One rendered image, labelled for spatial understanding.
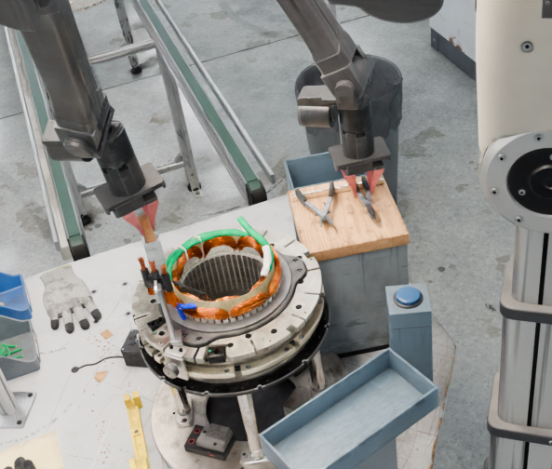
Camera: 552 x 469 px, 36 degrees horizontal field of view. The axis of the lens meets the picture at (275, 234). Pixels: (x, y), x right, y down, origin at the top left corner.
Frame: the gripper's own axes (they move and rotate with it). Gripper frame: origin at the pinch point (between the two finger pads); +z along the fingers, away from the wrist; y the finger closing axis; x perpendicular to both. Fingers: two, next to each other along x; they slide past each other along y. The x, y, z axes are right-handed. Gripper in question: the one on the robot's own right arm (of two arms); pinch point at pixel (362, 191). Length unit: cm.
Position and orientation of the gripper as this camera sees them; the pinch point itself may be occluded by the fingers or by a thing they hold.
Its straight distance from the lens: 159.0
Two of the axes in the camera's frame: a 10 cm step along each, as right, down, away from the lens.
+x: 1.7, 6.0, -7.8
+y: -9.8, 2.1, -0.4
